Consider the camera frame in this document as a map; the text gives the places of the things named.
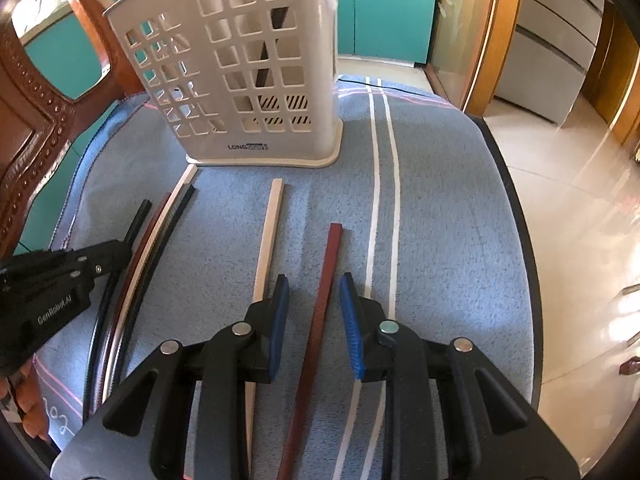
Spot cream white chopstick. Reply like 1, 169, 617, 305
114, 164, 198, 387

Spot dark brown chopstick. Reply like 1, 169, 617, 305
112, 183, 198, 391

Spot beige wooden chopstick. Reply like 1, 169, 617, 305
245, 178, 284, 468

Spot white plastic utensil basket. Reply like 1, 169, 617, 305
105, 0, 343, 168

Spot wooden glass sliding door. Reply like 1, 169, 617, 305
424, 0, 522, 116

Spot carved brown wooden chair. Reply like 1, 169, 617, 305
1, 0, 143, 258

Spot blue striped towel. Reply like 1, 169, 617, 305
35, 75, 540, 479

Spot red brown chopstick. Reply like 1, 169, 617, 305
277, 223, 343, 480

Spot silver refrigerator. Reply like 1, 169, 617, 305
496, 0, 605, 126

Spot thin black chopstick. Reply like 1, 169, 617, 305
254, 0, 292, 89

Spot left hand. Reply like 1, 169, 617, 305
1, 361, 50, 442

